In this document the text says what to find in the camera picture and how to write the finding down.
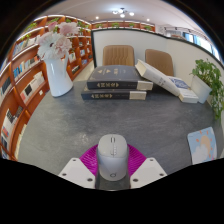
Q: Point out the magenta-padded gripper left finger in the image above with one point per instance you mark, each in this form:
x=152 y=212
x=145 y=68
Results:
x=76 y=170

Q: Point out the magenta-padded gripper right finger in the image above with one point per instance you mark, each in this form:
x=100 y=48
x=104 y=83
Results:
x=148 y=170

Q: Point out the white computer mouse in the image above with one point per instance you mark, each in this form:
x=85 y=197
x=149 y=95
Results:
x=112 y=156

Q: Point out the light blue printed mouse pad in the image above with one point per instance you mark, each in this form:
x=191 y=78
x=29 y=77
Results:
x=201 y=146

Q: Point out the thin dark hardcover book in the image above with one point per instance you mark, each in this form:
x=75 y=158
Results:
x=106 y=95

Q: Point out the white ceramic vase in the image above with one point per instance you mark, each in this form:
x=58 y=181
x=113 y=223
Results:
x=58 y=78

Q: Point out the thick white book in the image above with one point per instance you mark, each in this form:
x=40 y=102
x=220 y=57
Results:
x=156 y=76

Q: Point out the thick dark hardcover book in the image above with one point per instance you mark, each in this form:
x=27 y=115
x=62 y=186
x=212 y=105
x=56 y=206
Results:
x=113 y=73

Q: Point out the green plant in white pot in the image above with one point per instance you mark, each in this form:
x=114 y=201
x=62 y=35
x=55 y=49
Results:
x=203 y=80

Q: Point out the orange wooden bookshelf unit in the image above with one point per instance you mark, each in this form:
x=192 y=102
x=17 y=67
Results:
x=23 y=76

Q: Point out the tan upholstered chair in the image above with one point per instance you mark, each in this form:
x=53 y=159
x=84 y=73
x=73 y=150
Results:
x=118 y=55
x=160 y=61

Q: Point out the pink white flower bouquet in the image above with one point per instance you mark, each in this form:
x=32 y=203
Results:
x=55 y=41

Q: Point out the dark-framed window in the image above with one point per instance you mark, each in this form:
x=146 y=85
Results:
x=201 y=43

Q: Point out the ceiling light cluster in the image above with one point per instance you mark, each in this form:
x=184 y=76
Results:
x=122 y=12

